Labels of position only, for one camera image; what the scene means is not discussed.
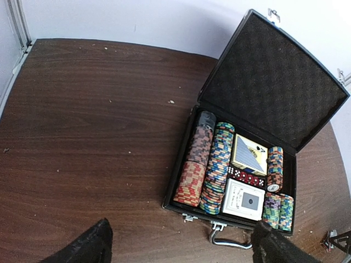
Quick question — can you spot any orange chip row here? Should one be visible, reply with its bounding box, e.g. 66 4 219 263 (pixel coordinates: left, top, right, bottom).
173 161 206 207

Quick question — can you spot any grey chip row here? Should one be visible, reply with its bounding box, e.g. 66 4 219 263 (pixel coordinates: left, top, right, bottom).
199 122 235 215

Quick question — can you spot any black poker chip stack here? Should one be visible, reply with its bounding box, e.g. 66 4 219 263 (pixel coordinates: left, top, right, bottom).
195 111 217 130

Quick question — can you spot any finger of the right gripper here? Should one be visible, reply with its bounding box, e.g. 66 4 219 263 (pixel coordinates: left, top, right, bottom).
321 230 351 255

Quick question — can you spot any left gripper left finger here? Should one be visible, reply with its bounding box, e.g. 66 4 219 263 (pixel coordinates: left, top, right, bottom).
42 218 113 262

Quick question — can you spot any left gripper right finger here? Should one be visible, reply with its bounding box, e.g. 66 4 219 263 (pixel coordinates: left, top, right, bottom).
251 221 320 263

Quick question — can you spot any red dice row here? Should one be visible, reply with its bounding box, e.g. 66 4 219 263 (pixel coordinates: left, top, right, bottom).
228 166 266 189

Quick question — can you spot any right back chip row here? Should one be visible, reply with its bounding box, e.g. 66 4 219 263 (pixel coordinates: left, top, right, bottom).
267 146 284 192

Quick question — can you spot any white playing card box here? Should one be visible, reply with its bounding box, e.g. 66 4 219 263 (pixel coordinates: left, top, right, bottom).
222 178 265 221

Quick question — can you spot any yellow blue card deck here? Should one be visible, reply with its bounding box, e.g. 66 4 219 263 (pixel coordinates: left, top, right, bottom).
230 134 268 176

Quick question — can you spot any teal chip row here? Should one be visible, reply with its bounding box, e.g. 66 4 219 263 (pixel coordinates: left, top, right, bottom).
279 193 294 231

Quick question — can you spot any left aluminium frame post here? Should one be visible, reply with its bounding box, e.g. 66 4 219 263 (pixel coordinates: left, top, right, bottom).
1 0 32 112

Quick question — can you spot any black poker set case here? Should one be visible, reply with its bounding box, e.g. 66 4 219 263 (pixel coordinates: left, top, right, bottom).
163 9 349 249

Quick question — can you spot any green blue chip row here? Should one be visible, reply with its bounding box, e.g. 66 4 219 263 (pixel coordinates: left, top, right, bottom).
262 192 281 229

